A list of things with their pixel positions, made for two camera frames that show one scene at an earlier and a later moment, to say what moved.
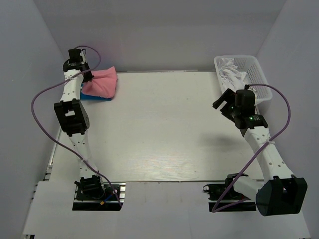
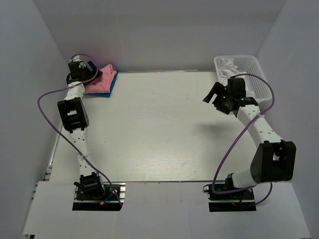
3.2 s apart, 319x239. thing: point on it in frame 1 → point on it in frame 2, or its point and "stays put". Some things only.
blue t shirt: (83, 96) → (105, 94)
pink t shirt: (103, 84) stays put
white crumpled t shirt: (232, 78) stays put
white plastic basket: (255, 79) stays put
